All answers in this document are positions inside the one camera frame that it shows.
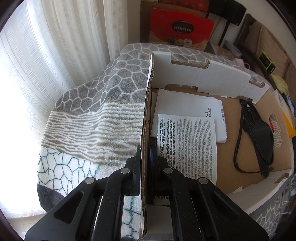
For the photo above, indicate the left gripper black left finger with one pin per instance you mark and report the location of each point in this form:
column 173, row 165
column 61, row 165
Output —
column 93, row 210

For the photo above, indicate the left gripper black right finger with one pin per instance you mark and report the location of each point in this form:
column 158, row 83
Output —
column 199, row 209

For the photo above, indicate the printed instruction leaflet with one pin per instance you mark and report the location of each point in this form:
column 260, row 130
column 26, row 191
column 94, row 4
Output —
column 189, row 145

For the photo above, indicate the white cardboard tray box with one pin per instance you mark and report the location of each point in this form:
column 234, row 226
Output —
column 247, row 188

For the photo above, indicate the black fabric pouch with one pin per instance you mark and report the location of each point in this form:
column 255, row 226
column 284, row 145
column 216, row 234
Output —
column 259, row 131

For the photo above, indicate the yellow white passport drive box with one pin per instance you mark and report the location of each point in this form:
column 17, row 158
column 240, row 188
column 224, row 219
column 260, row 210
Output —
column 288, row 123

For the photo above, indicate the yellow checked cloth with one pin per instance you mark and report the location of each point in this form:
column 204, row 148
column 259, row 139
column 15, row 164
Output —
column 281, row 85

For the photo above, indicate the green black portable device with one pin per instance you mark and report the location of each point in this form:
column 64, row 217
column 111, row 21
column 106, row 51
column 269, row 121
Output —
column 266, row 62

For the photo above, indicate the cardboard box of clutter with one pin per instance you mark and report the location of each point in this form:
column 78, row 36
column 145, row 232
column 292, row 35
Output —
column 222, row 52

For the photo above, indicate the brown sofa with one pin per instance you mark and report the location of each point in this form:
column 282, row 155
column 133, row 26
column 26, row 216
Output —
column 253, row 39

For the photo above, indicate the cream curtain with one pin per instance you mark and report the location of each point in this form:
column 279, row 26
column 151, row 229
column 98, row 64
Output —
column 48, row 48

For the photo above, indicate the red collection gift bag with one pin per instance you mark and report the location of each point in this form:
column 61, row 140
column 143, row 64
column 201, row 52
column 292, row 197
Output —
column 179, row 28

